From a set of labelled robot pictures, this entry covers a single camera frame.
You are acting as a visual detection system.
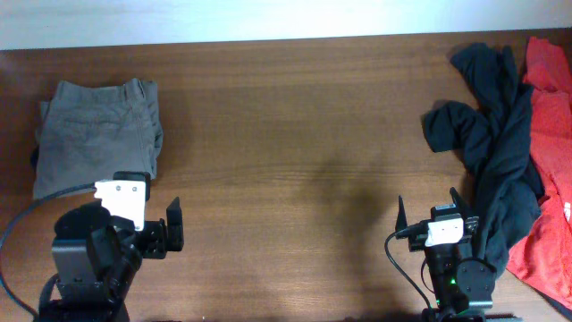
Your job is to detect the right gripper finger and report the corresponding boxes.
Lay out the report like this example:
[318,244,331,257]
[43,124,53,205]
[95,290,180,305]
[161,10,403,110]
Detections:
[450,187,475,219]
[395,195,408,233]

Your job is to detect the grey shorts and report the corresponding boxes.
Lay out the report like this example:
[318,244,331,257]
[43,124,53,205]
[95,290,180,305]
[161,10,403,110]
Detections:
[33,79,164,199]

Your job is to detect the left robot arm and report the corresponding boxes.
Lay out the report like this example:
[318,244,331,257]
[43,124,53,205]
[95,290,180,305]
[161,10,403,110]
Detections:
[38,198,184,322]

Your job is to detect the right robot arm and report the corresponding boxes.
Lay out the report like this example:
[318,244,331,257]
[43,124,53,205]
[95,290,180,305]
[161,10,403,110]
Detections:
[384,189,519,322]

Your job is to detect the black garment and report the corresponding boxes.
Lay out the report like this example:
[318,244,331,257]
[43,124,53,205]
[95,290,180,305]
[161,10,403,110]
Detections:
[423,43,543,273]

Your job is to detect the red garment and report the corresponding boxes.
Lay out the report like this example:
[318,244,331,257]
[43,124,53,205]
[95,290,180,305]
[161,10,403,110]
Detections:
[508,38,571,309]

